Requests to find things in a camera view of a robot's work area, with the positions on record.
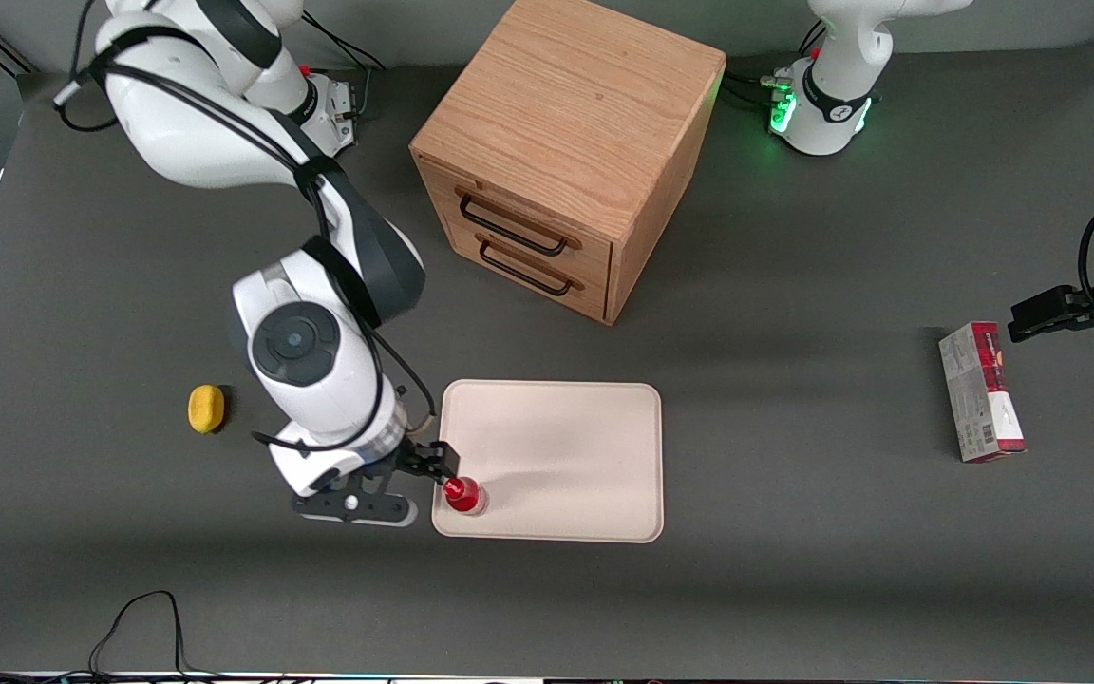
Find yellow lemon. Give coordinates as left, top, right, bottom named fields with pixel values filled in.
left=188, top=384, right=226, bottom=435

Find wooden drawer cabinet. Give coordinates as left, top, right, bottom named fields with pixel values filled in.
left=409, top=0, right=727, bottom=327

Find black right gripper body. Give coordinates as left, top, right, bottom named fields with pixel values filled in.
left=378, top=441, right=436, bottom=487

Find beige plastic tray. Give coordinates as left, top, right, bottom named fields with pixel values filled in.
left=431, top=379, right=665, bottom=544

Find black cable loop on table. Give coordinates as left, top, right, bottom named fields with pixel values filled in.
left=0, top=590, right=320, bottom=684

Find black drawer handle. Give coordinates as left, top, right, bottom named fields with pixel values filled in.
left=458, top=193, right=571, bottom=257
left=478, top=239, right=575, bottom=297

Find red coke bottle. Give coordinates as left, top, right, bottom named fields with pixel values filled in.
left=443, top=477, right=489, bottom=517

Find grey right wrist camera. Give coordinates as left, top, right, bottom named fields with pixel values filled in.
left=292, top=465, right=419, bottom=529

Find black arm base cables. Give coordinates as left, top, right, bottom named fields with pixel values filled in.
left=724, top=21, right=829, bottom=115
left=300, top=11, right=387, bottom=123

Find grey and red carton box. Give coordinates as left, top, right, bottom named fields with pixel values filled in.
left=938, top=321, right=1027, bottom=465

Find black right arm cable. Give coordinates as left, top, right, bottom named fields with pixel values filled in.
left=53, top=0, right=438, bottom=455

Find black left arm base cables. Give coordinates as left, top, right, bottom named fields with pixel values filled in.
left=724, top=21, right=829, bottom=115

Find black right arm base cables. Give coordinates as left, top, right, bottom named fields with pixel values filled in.
left=300, top=11, right=387, bottom=123

